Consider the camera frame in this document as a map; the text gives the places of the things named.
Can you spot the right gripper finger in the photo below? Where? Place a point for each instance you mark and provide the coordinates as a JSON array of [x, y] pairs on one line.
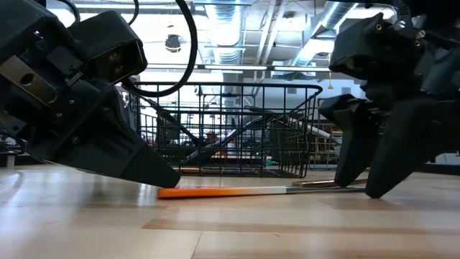
[[413, 144], [355, 144]]

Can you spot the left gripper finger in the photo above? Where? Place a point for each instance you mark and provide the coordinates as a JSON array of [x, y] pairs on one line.
[[115, 151]]

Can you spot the black plastic ladle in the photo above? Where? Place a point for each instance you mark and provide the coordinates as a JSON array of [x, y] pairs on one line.
[[169, 120]]

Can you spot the dark green silicone spatula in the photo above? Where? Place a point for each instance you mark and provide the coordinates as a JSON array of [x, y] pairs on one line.
[[223, 138]]

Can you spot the pink box grater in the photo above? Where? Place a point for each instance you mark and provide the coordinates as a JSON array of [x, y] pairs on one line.
[[131, 104]]

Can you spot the long ceiling light strip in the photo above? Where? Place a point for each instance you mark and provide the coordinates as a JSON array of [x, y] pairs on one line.
[[233, 67]]

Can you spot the black metal rig frame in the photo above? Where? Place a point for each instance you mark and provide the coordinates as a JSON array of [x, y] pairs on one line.
[[443, 169]]

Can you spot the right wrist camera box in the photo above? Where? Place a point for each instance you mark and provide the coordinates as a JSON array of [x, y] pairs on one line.
[[373, 46]]

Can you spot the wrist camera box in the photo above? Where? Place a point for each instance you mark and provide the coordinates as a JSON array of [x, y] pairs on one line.
[[373, 46], [108, 43]]

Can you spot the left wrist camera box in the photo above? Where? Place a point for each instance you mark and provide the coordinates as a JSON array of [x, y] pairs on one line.
[[108, 43]]

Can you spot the silver slanted ceiling duct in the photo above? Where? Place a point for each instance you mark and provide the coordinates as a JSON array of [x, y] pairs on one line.
[[323, 21]]

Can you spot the silver round ceiling duct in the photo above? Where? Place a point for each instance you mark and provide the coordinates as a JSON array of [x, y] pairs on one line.
[[226, 28]]

